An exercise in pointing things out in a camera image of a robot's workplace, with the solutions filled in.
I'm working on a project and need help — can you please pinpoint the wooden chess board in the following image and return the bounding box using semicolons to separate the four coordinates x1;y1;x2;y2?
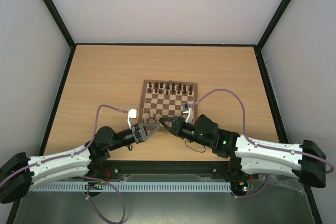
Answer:
138;80;198;123

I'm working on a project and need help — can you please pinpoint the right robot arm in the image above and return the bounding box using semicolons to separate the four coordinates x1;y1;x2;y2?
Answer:
160;115;326;188

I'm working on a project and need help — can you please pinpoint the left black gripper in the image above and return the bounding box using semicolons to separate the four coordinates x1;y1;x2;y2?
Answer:
109;122;161;151

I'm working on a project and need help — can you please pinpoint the white slotted cable duct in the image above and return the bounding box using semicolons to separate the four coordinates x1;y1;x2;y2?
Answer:
33;181;231;193

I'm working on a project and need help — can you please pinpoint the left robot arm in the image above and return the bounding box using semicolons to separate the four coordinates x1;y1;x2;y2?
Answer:
1;123;161;204

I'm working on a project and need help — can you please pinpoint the black aluminium frame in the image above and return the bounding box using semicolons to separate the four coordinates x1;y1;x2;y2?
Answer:
5;0;323;224

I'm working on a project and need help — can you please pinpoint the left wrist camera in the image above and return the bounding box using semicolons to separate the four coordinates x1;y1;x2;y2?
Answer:
127;108;138;128

